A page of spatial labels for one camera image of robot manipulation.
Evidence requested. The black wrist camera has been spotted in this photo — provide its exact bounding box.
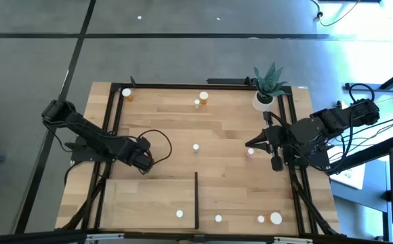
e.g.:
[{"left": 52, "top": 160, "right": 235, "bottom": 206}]
[
  {"left": 136, "top": 156, "right": 155, "bottom": 176},
  {"left": 271, "top": 154, "right": 284, "bottom": 172}
]

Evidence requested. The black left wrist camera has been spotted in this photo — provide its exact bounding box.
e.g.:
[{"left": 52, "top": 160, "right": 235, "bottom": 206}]
[{"left": 136, "top": 156, "right": 155, "bottom": 176}]

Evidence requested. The black floor cable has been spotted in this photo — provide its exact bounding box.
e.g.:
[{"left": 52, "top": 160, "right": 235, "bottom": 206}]
[{"left": 310, "top": 0, "right": 365, "bottom": 27}]

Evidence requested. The black metal table frame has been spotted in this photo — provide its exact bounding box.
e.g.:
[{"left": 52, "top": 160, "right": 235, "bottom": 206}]
[{"left": 56, "top": 82, "right": 348, "bottom": 238}]

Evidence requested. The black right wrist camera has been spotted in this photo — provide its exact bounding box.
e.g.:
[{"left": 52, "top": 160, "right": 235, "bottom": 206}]
[{"left": 271, "top": 154, "right": 284, "bottom": 172}]

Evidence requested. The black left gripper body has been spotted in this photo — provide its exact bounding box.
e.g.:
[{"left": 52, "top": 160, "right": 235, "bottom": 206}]
[{"left": 123, "top": 137, "right": 152, "bottom": 163}]

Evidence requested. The grey office desk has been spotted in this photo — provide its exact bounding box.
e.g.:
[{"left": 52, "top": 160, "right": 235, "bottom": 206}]
[{"left": 328, "top": 134, "right": 393, "bottom": 244}]

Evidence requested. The white paper sheet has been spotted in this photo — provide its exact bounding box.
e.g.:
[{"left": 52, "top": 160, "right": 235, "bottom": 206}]
[{"left": 330, "top": 162, "right": 367, "bottom": 190}]

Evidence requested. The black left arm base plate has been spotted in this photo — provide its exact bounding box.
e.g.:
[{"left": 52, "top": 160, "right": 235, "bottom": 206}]
[{"left": 64, "top": 137, "right": 116, "bottom": 163}]

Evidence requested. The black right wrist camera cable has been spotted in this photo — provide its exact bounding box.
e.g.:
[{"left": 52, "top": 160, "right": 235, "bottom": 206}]
[{"left": 263, "top": 110, "right": 287, "bottom": 128}]

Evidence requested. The black flat bar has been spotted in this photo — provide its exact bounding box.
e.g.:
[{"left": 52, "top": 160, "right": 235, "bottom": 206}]
[{"left": 206, "top": 77, "right": 257, "bottom": 86}]

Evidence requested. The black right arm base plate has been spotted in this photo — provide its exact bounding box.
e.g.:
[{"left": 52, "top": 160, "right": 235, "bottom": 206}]
[{"left": 284, "top": 145, "right": 331, "bottom": 170}]

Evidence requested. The black shelf divider post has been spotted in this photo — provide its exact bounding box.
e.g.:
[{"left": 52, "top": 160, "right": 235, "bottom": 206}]
[{"left": 193, "top": 171, "right": 200, "bottom": 230}]

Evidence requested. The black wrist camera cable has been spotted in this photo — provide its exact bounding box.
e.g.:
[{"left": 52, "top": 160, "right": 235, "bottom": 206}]
[
  {"left": 128, "top": 129, "right": 173, "bottom": 167},
  {"left": 263, "top": 110, "right": 287, "bottom": 128}
]

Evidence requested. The white plant pot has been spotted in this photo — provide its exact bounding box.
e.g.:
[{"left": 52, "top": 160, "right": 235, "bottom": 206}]
[{"left": 251, "top": 90, "right": 276, "bottom": 112}]

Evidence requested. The black desk leg base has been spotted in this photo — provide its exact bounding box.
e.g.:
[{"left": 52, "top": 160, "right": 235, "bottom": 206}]
[{"left": 344, "top": 62, "right": 393, "bottom": 92}]

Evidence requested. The silver metal bracket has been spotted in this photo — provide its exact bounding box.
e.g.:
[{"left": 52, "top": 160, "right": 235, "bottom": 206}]
[
  {"left": 84, "top": 232, "right": 125, "bottom": 244},
  {"left": 272, "top": 236, "right": 314, "bottom": 244}
]

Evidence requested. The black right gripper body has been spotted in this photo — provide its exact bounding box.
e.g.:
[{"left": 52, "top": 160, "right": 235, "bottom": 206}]
[{"left": 266, "top": 125, "right": 294, "bottom": 153}]

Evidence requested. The black left wrist camera cable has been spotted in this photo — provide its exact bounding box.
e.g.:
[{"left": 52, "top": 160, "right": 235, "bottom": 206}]
[{"left": 128, "top": 129, "right": 173, "bottom": 167}]

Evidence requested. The green spiky plant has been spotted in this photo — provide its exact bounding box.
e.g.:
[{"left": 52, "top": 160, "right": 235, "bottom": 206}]
[{"left": 252, "top": 62, "right": 288, "bottom": 100}]

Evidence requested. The black rig beam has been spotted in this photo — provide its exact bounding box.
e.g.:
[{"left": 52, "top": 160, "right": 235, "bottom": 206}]
[{"left": 0, "top": 228, "right": 350, "bottom": 244}]

